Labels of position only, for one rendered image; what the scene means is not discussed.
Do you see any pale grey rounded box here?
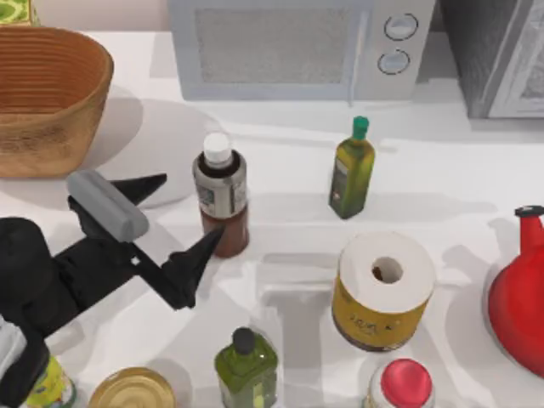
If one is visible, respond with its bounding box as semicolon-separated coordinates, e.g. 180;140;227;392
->
66;169;150;241

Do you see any brown bottle with white cap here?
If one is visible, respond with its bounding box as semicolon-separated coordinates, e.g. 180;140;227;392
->
192;132;251;258

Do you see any green bottle with black cap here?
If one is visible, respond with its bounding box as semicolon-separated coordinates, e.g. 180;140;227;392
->
213;326;280;408

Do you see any brown woven basket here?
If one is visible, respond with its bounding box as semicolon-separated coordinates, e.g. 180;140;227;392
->
0;26;116;180

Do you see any gold tin can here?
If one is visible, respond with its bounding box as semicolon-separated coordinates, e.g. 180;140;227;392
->
88;366;177;408

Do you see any yellow and green can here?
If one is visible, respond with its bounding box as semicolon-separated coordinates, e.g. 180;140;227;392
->
24;353;78;408

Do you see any pale microwave oven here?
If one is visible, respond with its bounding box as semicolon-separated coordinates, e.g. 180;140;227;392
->
167;0;438;105

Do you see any yellow can with white top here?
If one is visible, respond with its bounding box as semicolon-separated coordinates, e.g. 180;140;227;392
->
331;230;437;354

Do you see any green patterned box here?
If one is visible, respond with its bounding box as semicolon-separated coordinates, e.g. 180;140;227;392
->
0;0;43;28

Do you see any jar with red lid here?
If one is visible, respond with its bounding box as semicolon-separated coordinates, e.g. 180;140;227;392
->
362;358;436;408

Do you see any round microwave knob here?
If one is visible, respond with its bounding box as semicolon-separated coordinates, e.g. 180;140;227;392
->
377;48;411;77
383;12;420;40

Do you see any red jug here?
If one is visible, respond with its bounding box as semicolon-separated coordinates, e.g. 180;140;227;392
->
485;204;544;380

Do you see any microwave door handle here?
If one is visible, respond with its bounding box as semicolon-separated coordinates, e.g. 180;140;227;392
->
347;11;370;107

